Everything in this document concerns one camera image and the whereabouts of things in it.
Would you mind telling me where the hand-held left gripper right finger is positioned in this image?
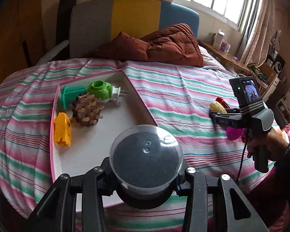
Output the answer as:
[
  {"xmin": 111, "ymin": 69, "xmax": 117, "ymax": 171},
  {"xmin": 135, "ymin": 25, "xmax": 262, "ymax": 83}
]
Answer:
[{"xmin": 176, "ymin": 164, "xmax": 269, "ymax": 232}]

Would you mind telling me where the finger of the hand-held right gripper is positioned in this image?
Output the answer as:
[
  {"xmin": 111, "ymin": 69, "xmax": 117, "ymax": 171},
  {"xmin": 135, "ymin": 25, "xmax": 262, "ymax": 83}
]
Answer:
[{"xmin": 209, "ymin": 109, "xmax": 241, "ymax": 118}]

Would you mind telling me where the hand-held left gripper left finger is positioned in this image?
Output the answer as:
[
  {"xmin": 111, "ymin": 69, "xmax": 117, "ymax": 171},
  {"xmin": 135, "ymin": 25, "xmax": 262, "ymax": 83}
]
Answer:
[{"xmin": 26, "ymin": 158, "xmax": 117, "ymax": 232}]

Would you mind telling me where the yellow perforated oval case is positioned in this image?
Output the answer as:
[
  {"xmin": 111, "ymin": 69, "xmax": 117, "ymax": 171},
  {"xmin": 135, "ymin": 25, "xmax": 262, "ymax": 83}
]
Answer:
[{"xmin": 210, "ymin": 101, "xmax": 228, "ymax": 114}]

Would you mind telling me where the red cylinder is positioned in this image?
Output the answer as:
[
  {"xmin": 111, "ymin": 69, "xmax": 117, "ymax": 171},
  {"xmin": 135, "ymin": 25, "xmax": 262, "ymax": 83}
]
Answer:
[{"xmin": 216, "ymin": 97, "xmax": 230, "ymax": 109}]

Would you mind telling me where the magenta plastic cup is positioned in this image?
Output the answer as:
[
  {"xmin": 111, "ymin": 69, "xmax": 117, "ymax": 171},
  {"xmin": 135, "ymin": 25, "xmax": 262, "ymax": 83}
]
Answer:
[{"xmin": 227, "ymin": 126, "xmax": 244, "ymax": 141}]

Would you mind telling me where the black jar with clear lid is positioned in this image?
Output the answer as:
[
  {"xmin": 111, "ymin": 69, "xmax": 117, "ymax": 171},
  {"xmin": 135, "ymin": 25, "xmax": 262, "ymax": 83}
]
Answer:
[{"xmin": 109, "ymin": 124, "xmax": 184, "ymax": 207}]

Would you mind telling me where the yellow plastic shell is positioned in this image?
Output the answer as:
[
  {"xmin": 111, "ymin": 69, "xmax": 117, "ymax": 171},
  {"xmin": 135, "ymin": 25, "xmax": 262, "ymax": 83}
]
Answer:
[{"xmin": 54, "ymin": 112, "xmax": 72, "ymax": 147}]

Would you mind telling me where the pink tray box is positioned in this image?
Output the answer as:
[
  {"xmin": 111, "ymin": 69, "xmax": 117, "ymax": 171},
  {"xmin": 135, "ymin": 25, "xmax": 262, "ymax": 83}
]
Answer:
[{"xmin": 49, "ymin": 69, "xmax": 160, "ymax": 213}]

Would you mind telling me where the brown massage brush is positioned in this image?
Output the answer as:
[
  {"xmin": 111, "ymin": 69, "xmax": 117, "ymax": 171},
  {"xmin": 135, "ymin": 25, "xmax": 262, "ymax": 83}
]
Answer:
[{"xmin": 72, "ymin": 93, "xmax": 104, "ymax": 128}]

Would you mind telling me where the teal plastic funnel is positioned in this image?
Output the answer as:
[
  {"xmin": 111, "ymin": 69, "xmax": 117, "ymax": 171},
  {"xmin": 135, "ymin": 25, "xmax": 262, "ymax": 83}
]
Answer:
[{"xmin": 57, "ymin": 85, "xmax": 87, "ymax": 110}]

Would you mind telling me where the green plug-in device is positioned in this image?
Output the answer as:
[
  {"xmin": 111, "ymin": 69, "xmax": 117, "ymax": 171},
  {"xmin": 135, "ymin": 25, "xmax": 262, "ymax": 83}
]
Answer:
[{"xmin": 86, "ymin": 80, "xmax": 127, "ymax": 102}]

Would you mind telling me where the person's right hand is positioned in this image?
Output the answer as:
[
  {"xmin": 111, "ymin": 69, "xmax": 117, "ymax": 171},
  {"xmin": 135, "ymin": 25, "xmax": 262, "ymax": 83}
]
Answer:
[{"xmin": 246, "ymin": 126, "xmax": 289, "ymax": 161}]

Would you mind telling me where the cardboard box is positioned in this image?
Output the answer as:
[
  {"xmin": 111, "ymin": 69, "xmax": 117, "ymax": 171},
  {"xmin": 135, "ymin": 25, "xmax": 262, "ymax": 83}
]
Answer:
[{"xmin": 250, "ymin": 61, "xmax": 278, "ymax": 90}]

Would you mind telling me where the wooden side desk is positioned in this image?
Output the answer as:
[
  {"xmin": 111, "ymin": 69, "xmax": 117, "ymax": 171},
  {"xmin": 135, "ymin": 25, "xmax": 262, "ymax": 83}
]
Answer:
[{"xmin": 200, "ymin": 41, "xmax": 252, "ymax": 78}]

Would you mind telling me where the white pillow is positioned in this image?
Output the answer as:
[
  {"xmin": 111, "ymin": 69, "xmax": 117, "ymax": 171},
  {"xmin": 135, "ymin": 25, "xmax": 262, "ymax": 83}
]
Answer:
[{"xmin": 198, "ymin": 45, "xmax": 230, "ymax": 72}]

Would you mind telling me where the black appliance with dial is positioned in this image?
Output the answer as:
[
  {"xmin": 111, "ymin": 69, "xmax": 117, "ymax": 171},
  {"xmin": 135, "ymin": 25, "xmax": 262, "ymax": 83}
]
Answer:
[{"xmin": 266, "ymin": 49, "xmax": 286, "ymax": 73}]

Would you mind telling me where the white carton box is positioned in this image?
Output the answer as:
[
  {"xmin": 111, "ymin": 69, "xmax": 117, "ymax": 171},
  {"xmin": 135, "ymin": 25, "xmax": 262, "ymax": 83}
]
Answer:
[{"xmin": 213, "ymin": 28, "xmax": 226, "ymax": 50}]

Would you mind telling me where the beige side curtain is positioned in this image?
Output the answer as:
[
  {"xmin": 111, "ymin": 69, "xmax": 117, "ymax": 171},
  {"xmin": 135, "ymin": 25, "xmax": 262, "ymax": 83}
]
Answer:
[{"xmin": 239, "ymin": 0, "xmax": 277, "ymax": 66}]

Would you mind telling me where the brown quilt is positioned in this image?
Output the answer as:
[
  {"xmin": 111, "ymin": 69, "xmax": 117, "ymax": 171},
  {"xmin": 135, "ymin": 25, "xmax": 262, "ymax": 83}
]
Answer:
[{"xmin": 87, "ymin": 23, "xmax": 205, "ymax": 67}]

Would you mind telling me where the grey yellow blue headboard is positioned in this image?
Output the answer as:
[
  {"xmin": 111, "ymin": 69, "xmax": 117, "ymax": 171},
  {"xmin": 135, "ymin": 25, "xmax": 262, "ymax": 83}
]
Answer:
[{"xmin": 70, "ymin": 0, "xmax": 200, "ymax": 58}]

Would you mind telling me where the wooden wardrobe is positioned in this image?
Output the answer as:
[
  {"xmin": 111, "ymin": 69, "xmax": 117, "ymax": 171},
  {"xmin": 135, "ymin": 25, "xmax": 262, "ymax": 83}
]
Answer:
[{"xmin": 0, "ymin": 0, "xmax": 46, "ymax": 95}]

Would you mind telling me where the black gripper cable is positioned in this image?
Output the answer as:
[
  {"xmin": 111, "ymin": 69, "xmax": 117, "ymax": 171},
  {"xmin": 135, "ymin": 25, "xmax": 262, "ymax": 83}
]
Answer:
[{"xmin": 235, "ymin": 128, "xmax": 249, "ymax": 184}]

